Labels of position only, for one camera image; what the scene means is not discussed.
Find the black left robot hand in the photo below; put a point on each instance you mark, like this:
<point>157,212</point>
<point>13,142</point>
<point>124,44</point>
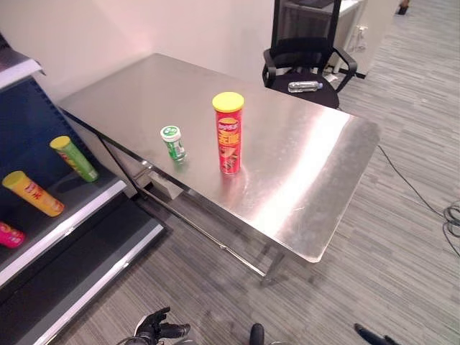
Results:
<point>158,325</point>

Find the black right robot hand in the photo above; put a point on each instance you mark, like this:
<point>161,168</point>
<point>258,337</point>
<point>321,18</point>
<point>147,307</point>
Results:
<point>370,334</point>

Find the black robot body part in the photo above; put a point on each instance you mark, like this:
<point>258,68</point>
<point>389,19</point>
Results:
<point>257,334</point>

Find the blue store shelf unit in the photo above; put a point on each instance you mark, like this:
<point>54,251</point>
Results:
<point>54,223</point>

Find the pink chip can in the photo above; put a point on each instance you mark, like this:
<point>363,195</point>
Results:
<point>10,235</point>

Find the small green gum bottle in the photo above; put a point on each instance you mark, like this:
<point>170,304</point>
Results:
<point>173,143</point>

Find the green chip can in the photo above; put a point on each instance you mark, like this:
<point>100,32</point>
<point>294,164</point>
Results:
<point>77,160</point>

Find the stainless steel table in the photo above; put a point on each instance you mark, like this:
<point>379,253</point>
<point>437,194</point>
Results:
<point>230,151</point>

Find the red chip can yellow lid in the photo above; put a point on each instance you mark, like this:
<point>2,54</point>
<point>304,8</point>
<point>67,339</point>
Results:
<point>228,140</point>

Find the clear plastic water bottle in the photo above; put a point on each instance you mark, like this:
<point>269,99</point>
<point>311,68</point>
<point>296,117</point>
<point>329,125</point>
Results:
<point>303,86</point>

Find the black mesh office chair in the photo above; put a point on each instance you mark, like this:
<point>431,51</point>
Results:
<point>305,54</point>

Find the white desk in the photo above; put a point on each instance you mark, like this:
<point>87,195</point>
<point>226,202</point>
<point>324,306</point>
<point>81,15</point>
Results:
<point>354,32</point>

